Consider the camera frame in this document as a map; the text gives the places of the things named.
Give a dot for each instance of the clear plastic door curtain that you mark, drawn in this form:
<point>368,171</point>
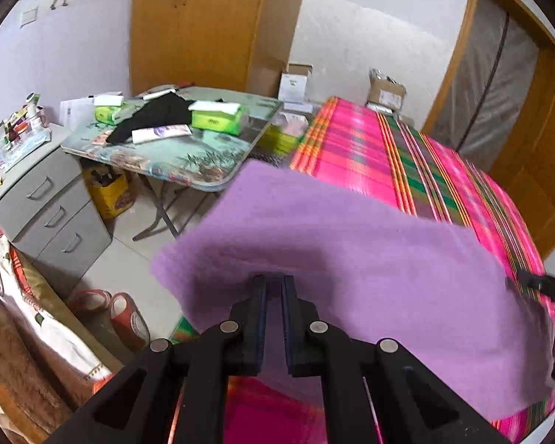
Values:
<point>495,78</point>

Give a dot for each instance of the white patterned quilt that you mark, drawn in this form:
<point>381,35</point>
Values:
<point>60,333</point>

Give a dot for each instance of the white box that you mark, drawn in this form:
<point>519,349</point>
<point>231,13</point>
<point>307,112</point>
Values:
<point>293,88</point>

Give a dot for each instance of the small green tissue box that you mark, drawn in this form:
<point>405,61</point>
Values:
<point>108,113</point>

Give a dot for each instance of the wooden wardrobe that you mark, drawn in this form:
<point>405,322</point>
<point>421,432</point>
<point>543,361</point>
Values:
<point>189,23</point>

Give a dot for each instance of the brown fuzzy blanket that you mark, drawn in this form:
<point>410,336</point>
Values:
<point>18,370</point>

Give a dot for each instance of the black cloth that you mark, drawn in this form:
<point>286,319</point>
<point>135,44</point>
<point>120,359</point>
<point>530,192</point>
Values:
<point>157,113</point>

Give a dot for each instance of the pink green plaid bed sheet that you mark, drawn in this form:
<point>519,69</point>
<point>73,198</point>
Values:
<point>374,148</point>

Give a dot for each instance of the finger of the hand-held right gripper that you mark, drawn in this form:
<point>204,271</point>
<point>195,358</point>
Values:
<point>543,286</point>

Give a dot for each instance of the tray of cosmetics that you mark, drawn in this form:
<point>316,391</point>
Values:
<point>14,134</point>

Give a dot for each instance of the yellow bag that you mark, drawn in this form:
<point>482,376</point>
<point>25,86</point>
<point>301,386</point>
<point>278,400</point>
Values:
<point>113,194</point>

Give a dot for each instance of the wooden door frame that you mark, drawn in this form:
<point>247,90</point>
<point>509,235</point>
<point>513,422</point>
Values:
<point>448,69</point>

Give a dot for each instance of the purple fleece pants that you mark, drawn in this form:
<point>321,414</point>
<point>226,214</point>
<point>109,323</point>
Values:
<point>351,263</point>

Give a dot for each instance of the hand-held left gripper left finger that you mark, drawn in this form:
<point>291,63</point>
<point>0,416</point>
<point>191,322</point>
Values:
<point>259,328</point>

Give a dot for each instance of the grey drawer cabinet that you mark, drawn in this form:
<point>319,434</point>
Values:
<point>41,208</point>

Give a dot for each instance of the white tube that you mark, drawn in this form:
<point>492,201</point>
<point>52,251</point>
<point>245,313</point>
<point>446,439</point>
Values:
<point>162,133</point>

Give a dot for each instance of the white paper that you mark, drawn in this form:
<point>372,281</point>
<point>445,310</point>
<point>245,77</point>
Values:
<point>76,111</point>

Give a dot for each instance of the wooden door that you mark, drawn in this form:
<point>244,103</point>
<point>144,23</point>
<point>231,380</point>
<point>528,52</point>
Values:
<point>536,148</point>

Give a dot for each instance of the brown cardboard box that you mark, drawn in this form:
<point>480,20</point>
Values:
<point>386,92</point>

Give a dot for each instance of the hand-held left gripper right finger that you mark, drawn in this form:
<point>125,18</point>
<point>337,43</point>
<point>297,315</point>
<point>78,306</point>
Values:
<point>289,333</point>

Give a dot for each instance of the bamboo print folding table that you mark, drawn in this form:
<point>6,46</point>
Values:
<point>175,162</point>

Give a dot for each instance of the red white slipper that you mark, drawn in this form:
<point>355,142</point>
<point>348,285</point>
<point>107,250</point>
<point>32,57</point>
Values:
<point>90,300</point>
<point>129,323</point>

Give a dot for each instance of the white wall switch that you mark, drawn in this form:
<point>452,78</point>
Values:
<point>30,16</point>

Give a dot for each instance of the large green tissue box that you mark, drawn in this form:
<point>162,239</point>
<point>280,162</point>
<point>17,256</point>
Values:
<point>217,120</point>

